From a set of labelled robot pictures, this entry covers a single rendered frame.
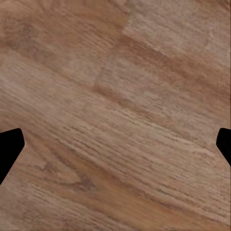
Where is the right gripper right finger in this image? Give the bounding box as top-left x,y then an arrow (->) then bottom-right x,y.
216,128 -> 231,166

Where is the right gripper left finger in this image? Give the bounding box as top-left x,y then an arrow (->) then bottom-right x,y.
0,128 -> 25,185

